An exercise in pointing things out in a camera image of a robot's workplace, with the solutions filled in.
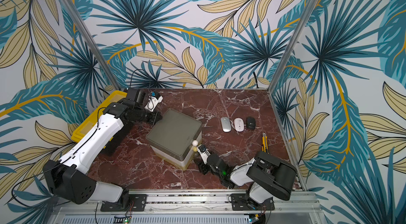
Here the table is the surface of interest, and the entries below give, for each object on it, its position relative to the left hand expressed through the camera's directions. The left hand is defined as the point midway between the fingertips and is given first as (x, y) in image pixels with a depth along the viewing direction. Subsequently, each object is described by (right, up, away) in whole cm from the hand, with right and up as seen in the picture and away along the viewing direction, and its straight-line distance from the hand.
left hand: (160, 119), depth 78 cm
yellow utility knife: (+56, -17, +13) cm, 60 cm away
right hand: (+18, -21, +9) cm, 29 cm away
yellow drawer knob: (+17, -15, +1) cm, 22 cm away
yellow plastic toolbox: (-36, -1, +4) cm, 37 cm away
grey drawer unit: (+7, -8, -4) cm, 11 cm away
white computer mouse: (+43, -5, +21) cm, 49 cm away
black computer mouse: (+50, -4, +21) cm, 55 cm away
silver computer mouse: (+35, -5, +23) cm, 42 cm away
